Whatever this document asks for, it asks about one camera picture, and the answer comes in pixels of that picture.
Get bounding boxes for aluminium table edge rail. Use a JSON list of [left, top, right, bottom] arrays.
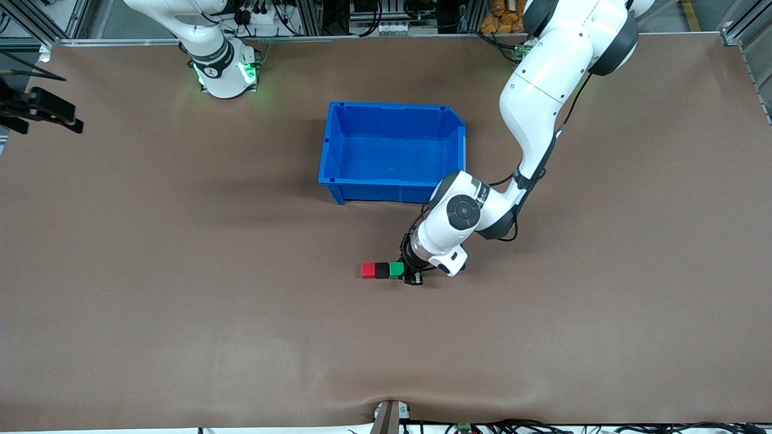
[[0, 35, 525, 49]]

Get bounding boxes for orange bags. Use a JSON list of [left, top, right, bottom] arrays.
[[481, 0, 531, 34]]

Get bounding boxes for aluminium frame profile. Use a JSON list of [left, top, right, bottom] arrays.
[[0, 0, 91, 44], [721, 0, 772, 124]]

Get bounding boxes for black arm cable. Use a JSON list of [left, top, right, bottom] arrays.
[[399, 72, 595, 257]]

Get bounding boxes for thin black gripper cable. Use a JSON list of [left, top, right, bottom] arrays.
[[0, 50, 67, 82]]

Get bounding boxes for tangled black cables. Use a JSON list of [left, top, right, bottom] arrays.
[[416, 418, 772, 434]]

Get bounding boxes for metal table clamp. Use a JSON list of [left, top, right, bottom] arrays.
[[369, 399, 412, 434]]

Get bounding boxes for blue plastic storage bin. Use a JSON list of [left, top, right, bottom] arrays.
[[318, 101, 468, 206]]

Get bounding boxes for white power strip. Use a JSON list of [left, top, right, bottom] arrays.
[[232, 5, 279, 26]]

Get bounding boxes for brown table cover mat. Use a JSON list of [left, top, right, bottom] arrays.
[[0, 33, 772, 432]]

